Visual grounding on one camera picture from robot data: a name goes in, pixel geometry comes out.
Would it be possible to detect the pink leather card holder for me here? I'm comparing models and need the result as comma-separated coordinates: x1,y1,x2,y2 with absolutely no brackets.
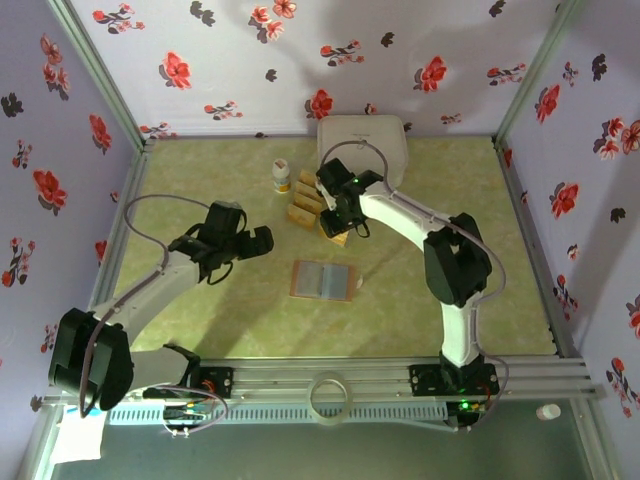
288,259,365,304

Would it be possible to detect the aluminium frame post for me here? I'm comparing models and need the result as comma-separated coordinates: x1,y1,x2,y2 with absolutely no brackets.
492,0,586,146
47,0,156,151

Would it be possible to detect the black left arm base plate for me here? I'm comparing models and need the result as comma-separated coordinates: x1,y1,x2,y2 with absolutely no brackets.
143,366,235,401

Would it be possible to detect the white paper label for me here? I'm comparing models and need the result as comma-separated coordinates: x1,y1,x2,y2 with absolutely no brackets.
52,405,109,464

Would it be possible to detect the white plastic storage case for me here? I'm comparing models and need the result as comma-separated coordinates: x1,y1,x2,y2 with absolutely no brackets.
317,114,409,189

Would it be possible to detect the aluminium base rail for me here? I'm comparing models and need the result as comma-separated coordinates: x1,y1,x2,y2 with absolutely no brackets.
42,355,606,409

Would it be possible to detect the circuit board with wires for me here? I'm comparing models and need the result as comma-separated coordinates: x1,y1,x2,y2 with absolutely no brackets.
162,384,231,439
447,397,494,434

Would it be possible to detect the aluminium side rail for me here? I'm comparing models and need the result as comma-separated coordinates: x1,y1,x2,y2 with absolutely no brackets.
79,144,156,361
492,139,584,359

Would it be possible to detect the clear tape roll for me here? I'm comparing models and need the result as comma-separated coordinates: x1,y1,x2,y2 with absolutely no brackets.
309,372,354,428

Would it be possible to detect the white pill bottle yellow label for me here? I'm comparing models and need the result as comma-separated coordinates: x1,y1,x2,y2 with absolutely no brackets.
272,158,292,194

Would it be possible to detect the grey slotted cable duct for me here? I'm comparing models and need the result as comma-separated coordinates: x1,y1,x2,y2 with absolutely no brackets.
107,402,449,426

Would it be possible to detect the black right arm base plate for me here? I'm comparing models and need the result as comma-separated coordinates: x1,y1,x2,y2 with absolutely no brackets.
408,363,501,399

